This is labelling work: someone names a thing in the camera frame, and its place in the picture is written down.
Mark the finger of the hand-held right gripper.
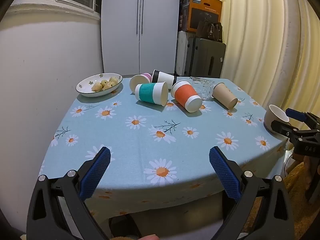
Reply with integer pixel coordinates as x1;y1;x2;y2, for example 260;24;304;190
286;108;320;131
271;120;301;138

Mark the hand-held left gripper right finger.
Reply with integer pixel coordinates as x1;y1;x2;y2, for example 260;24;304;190
209;146;295;240

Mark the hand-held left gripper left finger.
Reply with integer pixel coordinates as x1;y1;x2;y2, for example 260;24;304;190
26;146;112;240

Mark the beige cup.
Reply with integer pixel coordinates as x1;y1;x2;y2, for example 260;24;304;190
264;104;290;138

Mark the brown paper cup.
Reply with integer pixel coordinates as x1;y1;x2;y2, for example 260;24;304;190
212;82;238;110

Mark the orange banded paper cup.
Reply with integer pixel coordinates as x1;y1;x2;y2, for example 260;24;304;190
171;80;203;113

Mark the teal banded paper cup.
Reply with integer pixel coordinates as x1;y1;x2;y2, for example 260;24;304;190
134;81;169;106

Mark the purple banded paper cup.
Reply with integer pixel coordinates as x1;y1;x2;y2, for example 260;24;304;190
129;73;153;93

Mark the black banded white cup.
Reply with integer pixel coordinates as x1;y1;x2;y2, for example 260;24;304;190
151;69;177;87

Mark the blue daisy print tablecloth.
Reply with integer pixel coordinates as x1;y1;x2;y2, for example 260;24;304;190
37;75;288;225

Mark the cream curtain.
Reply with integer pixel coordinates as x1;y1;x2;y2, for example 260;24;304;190
209;0;320;130

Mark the white flower print bowl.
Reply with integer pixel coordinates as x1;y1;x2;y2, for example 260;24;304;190
76;73;123;98

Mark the dark grey suitcase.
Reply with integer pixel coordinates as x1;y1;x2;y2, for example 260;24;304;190
190;38;227;78

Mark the brown handbag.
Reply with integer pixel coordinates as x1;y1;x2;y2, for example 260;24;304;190
195;21;223;43

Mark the white suitcase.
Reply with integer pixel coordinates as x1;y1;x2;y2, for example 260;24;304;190
175;31;198;77

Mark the orange and black cardboard box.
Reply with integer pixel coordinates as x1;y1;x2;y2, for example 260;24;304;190
179;0;223;33

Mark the white wardrobe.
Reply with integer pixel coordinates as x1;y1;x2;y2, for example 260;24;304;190
101;0;181;77

